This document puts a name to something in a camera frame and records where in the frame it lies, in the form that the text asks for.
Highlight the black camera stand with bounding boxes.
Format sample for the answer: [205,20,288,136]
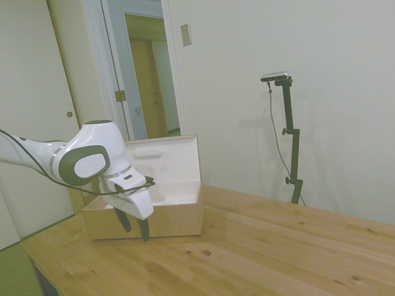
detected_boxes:
[273,76,304,205]

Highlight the grey exterior camera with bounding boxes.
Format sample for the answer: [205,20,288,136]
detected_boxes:
[260,70,291,83]

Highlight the white light switch plate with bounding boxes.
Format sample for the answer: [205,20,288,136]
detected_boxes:
[180,23,192,47]

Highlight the green chair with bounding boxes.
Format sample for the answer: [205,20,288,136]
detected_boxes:
[0,242,44,296]

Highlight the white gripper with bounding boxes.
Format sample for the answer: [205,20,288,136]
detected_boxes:
[98,166,155,244]

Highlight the white closet door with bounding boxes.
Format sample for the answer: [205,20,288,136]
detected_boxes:
[0,0,85,241]

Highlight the white cardboard box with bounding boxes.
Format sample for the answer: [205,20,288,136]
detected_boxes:
[81,133,204,241]

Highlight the white open door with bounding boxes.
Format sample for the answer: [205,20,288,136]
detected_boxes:
[100,0,148,141]

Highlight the white door frame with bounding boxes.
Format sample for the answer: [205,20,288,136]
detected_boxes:
[160,0,188,136]

